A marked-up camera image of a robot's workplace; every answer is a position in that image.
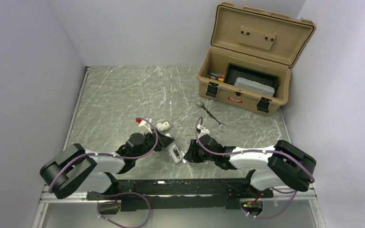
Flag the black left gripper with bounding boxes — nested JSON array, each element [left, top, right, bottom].
[[134, 128, 175, 161]]

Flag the white remote control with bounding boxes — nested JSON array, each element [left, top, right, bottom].
[[167, 142, 183, 163]]

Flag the white plastic pipe elbow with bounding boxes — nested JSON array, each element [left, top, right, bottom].
[[155, 121, 171, 132]]

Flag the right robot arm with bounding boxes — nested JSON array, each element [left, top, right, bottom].
[[184, 134, 317, 197]]

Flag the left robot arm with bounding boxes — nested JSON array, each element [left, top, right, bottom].
[[39, 131, 175, 200]]

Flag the silver open-end wrench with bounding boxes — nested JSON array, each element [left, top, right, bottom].
[[196, 101, 228, 133]]

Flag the black toolbox left latch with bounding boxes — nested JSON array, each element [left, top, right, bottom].
[[205, 82, 219, 98]]

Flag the black toolbox latch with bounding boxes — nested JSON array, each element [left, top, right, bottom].
[[257, 97, 271, 113], [205, 82, 219, 98]]

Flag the black toolbox right latch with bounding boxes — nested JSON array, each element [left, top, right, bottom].
[[257, 97, 271, 113]]

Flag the grey plastic case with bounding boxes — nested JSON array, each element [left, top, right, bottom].
[[234, 77, 275, 96]]

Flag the black tray in toolbox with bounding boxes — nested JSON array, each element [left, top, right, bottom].
[[224, 63, 279, 92]]

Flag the tan plastic toolbox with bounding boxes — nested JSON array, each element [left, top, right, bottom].
[[197, 2, 316, 116]]

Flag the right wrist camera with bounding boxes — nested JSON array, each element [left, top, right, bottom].
[[196, 124, 210, 139]]

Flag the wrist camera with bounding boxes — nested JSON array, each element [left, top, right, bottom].
[[135, 117, 152, 129], [196, 124, 210, 139]]

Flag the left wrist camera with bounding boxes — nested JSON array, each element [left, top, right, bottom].
[[135, 117, 152, 129]]

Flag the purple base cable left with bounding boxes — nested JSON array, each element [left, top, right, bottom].
[[96, 191, 152, 228]]

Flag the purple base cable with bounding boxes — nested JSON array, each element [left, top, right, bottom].
[[96, 191, 152, 228], [241, 187, 298, 220]]

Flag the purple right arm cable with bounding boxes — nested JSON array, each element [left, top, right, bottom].
[[194, 116, 316, 184]]

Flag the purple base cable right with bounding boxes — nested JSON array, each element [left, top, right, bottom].
[[241, 187, 298, 220]]

